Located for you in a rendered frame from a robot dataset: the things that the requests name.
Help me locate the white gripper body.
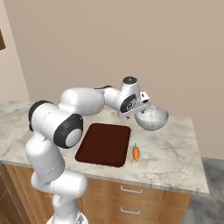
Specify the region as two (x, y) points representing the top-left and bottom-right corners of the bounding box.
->
(118, 100), (152, 120)

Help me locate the grey bowl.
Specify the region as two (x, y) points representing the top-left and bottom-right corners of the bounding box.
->
(134, 105), (170, 131)

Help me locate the dark brown tray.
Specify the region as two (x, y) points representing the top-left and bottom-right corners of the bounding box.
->
(74, 122), (132, 168)

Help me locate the orange carrot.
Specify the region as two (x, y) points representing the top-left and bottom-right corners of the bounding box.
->
(132, 142), (141, 163)

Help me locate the wooden drawer front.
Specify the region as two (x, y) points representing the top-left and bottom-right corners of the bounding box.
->
(84, 178), (193, 207)
(78, 197), (188, 224)

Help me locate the wooden cupboard door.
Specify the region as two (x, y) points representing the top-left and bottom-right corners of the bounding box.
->
(3, 164), (56, 224)

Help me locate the silver drawer handle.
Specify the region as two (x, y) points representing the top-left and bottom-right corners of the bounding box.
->
(120, 185), (144, 195)
(119, 206), (142, 216)

